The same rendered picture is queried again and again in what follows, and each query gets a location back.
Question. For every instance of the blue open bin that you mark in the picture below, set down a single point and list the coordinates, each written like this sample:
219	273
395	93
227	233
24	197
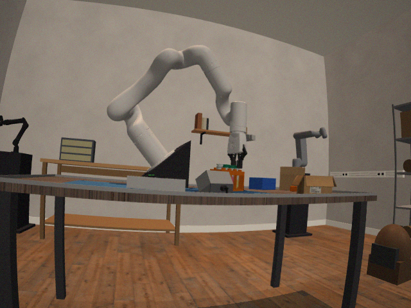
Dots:
262	183

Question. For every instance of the orange flat plate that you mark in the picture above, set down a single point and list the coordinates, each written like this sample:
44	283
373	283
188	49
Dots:
235	173

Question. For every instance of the white key housing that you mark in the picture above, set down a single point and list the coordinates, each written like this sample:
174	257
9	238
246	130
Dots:
215	182

